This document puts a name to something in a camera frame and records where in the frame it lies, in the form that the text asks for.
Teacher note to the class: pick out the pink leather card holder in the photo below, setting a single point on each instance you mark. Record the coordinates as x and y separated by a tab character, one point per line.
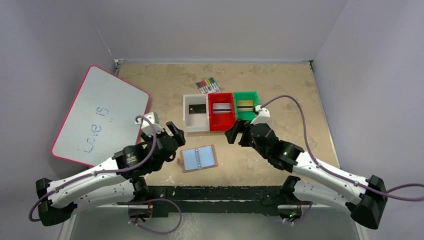
198	158

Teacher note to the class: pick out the red framed whiteboard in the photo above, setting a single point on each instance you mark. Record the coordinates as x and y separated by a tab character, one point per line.
101	119

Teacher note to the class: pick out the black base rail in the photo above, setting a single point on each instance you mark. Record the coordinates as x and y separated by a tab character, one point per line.
269	201

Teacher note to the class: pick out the black credit card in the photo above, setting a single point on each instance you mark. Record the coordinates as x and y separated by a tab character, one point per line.
197	109

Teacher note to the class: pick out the green plastic bin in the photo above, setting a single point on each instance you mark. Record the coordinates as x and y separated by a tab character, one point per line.
245	95

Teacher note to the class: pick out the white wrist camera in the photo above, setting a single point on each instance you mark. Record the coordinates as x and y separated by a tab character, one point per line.
262	115
149	124

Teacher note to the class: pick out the white plastic bin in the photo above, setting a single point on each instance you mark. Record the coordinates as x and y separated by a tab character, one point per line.
195	123

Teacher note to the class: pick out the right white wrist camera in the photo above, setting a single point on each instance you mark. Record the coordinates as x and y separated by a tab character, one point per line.
262	115

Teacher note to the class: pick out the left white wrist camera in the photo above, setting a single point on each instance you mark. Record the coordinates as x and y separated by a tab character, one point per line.
149	124

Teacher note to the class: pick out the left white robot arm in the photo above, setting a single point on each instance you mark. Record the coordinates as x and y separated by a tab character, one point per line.
119	179

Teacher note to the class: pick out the pack of coloured markers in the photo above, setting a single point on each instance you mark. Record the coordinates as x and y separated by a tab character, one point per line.
208	86

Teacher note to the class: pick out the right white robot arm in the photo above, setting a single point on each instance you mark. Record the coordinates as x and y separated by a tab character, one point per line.
313	180

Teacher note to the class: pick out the silver credit card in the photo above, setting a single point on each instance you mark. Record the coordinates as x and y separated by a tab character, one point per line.
221	108

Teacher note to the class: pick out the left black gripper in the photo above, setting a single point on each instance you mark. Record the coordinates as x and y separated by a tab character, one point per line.
178	133

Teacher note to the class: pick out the red plastic bin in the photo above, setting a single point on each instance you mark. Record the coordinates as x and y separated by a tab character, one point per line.
221	121

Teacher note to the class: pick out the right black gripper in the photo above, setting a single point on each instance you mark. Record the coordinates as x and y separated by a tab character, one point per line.
243	134

